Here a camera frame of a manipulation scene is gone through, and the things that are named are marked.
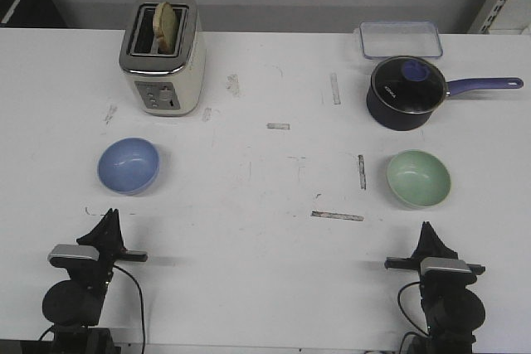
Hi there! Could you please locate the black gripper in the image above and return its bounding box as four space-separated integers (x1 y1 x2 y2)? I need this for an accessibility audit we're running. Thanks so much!
67 208 148 288
384 221 485 287

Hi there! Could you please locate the green bowl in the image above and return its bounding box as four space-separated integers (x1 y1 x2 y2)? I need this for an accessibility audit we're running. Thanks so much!
386 149 451 208

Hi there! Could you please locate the blue bowl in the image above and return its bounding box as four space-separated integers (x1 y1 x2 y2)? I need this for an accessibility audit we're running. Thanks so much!
97 138 160 195

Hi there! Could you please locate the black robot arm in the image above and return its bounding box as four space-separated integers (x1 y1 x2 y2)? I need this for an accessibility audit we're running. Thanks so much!
384 221 485 353
41 208 148 353

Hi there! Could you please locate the dark blue saucepan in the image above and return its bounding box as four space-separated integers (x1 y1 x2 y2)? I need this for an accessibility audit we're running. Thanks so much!
366 76 524 131

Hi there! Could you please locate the glass pot lid blue knob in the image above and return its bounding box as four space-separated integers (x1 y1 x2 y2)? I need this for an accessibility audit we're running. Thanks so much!
371 56 447 114

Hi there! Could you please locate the cream and steel toaster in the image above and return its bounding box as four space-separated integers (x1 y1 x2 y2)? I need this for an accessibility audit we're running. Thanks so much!
119 0 207 116

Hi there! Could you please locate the clear plastic food container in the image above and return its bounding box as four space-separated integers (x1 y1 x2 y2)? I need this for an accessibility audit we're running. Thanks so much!
353 21 443 60

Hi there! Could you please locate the toast slice in toaster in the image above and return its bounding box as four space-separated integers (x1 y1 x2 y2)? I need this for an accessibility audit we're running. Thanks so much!
152 2 177 54

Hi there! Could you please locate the black box in corner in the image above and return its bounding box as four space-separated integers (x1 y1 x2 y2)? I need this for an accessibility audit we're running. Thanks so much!
1 0 68 28

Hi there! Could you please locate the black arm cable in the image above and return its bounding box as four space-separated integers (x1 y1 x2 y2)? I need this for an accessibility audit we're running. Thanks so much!
38 263 146 351
397 280 432 351

